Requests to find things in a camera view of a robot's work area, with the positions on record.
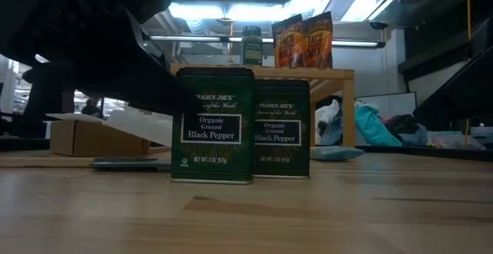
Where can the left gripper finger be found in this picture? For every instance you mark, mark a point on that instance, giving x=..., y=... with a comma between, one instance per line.
x=146, y=86

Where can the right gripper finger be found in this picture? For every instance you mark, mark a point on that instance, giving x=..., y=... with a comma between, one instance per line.
x=439, y=111

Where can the green black pepper tin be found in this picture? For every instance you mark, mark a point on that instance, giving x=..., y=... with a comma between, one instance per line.
x=212, y=131
x=283, y=131

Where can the green-lidded spice jar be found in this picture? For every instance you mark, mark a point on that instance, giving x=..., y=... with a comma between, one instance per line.
x=252, y=48

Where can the orange taco mix packet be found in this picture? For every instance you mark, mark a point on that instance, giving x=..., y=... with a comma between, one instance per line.
x=319, y=42
x=287, y=44

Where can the wooden slatted shelf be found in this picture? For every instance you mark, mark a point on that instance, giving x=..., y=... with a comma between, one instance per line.
x=327, y=73

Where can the dark clothing heap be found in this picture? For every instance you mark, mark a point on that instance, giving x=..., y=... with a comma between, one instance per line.
x=408, y=129

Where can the white ice cube tray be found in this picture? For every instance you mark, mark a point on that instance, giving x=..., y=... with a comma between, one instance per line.
x=146, y=127

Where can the person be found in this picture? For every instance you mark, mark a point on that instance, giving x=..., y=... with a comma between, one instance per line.
x=91, y=108

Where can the teal cloth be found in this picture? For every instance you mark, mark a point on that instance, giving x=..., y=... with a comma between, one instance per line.
x=375, y=127

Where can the small cardboard box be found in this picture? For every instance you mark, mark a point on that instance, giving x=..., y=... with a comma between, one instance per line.
x=96, y=138

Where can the long ceiling light tube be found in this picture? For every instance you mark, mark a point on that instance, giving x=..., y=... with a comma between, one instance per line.
x=354, y=43

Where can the white cloth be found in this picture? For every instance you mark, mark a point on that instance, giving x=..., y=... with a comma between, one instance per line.
x=326, y=119

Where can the black aluminium rig frame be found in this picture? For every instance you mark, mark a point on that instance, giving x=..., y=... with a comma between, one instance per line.
x=423, y=152

